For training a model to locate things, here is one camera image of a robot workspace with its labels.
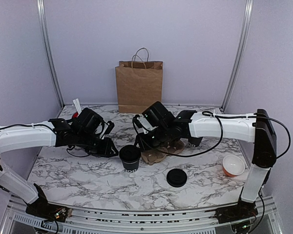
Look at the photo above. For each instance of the front aluminium rail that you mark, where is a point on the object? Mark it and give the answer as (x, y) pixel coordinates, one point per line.
(206, 220)

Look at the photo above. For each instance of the right aluminium frame post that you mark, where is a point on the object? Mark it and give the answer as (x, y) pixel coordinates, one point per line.
(239, 53)

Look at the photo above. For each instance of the orange white bowl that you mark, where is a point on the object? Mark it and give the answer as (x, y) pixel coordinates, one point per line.
(233, 166)

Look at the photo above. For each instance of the red cylindrical holder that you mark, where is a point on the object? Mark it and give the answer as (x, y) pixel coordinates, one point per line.
(75, 115)

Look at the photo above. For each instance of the black plastic cup lid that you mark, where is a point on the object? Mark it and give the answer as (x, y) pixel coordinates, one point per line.
(129, 154)

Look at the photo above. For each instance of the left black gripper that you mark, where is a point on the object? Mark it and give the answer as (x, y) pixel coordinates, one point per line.
(103, 151)

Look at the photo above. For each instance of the brown paper bag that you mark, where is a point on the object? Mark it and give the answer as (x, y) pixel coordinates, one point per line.
(139, 83)

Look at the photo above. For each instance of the black paper coffee cup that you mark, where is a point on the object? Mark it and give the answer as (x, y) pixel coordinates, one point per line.
(131, 167)

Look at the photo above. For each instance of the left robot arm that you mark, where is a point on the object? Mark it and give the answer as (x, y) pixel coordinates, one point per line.
(87, 130)

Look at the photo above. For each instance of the aluminium frame post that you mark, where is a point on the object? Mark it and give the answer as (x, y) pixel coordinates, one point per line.
(239, 53)
(48, 51)

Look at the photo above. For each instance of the cardboard cup carrier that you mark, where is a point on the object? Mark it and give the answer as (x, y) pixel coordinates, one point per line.
(151, 157)

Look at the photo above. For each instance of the left aluminium frame post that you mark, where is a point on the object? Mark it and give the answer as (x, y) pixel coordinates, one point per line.
(48, 51)

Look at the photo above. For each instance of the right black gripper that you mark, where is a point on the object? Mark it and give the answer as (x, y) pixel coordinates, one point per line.
(143, 144)

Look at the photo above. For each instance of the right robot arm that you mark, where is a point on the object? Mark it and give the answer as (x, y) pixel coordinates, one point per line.
(161, 127)

